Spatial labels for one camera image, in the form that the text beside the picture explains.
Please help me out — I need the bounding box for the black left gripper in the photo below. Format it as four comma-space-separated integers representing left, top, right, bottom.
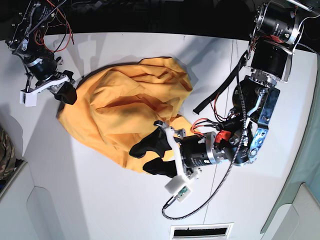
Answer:
129, 127, 232, 178

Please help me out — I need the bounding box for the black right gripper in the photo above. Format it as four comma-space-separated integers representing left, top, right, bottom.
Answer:
23, 53, 77, 105

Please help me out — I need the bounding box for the orange t-shirt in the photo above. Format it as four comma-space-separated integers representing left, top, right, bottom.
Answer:
57, 57, 193, 173

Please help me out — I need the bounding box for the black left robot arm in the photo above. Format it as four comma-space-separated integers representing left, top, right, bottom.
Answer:
129, 0, 315, 178

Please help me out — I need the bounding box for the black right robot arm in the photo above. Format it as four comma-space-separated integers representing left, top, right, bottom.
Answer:
5, 0, 77, 107

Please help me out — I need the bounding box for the camouflage fabric pile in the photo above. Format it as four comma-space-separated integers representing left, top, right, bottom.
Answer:
0, 126, 17, 180

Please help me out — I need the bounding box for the white floor vent grille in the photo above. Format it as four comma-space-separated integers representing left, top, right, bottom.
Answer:
169, 223, 234, 240

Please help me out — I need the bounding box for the white right cabinet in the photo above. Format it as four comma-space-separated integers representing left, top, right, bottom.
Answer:
262, 183, 320, 240

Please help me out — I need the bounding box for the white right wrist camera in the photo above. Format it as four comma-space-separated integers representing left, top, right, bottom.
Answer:
19, 70, 76, 107

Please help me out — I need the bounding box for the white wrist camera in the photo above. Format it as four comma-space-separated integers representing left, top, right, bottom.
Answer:
154, 120, 202, 203
19, 70, 76, 107

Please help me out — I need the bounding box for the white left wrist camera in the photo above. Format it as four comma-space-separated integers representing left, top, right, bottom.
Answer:
154, 120, 202, 203

